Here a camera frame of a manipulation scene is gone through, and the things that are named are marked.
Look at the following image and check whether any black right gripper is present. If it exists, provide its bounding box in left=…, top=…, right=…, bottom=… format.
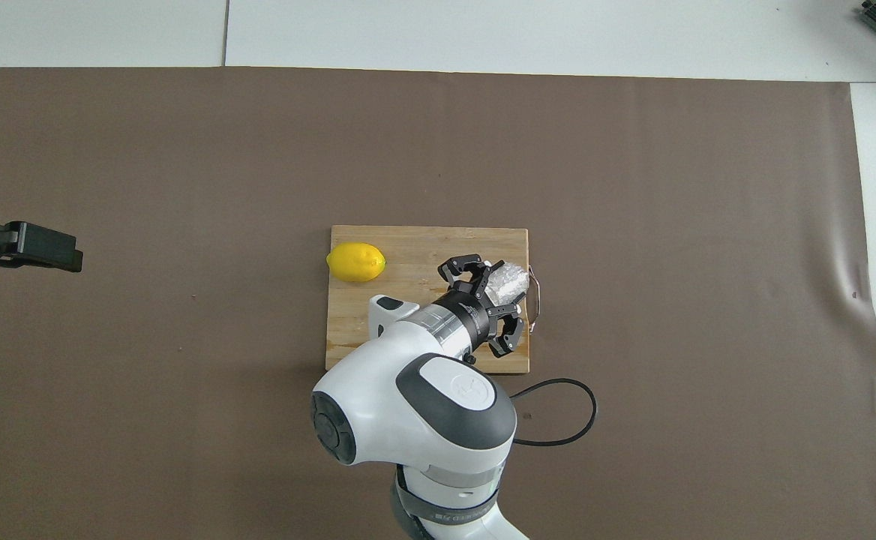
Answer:
left=431, top=254, right=527, bottom=356

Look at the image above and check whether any clear cut glass cup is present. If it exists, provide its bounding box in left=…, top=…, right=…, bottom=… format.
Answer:
left=487, top=260, right=533, bottom=306

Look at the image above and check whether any wooden cutting board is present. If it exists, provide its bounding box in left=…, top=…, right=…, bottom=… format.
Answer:
left=325, top=225, right=542, bottom=374

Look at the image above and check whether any yellow lemon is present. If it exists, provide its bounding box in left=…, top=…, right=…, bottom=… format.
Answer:
left=325, top=241, right=387, bottom=284

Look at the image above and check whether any brown paper table mat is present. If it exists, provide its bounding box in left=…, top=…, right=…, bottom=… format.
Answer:
left=0, top=66, right=876, bottom=540

